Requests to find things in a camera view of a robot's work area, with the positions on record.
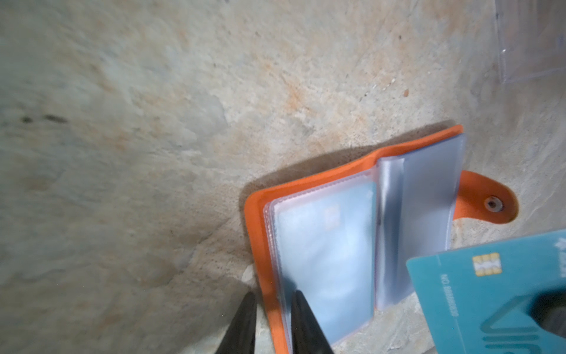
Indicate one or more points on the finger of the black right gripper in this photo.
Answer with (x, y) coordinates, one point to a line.
(548, 311)

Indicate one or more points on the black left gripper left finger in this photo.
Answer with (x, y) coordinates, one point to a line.
(241, 334)

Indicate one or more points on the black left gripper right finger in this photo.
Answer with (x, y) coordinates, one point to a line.
(307, 336)

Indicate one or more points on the orange card holder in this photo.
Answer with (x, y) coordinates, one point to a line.
(343, 237)

